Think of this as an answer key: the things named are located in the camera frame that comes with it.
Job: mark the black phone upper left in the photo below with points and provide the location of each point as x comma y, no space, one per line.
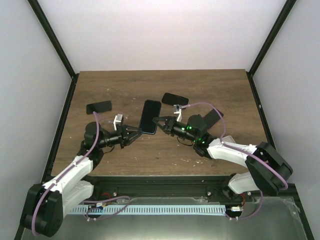
99,107

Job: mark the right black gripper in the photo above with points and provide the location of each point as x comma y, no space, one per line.
169,126

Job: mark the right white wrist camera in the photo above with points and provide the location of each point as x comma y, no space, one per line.
177,109

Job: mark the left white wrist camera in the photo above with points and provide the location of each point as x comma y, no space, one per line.
118,121

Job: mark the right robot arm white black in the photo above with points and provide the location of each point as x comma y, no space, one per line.
267,170

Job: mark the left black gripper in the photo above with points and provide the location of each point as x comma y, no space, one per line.
125,140

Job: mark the black aluminium frame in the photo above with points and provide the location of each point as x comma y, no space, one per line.
155,186

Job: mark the light blue slotted cable duct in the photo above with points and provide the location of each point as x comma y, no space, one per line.
203,210

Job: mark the black phone case top centre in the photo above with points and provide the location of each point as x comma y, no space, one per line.
173,99

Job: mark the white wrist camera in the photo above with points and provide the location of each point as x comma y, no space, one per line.
177,109
118,121

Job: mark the red smartphone black screen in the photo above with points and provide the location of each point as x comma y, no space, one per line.
212,117

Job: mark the blue smartphone black screen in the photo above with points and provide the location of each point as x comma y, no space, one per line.
151,109

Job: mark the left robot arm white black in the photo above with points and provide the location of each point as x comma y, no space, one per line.
67,172

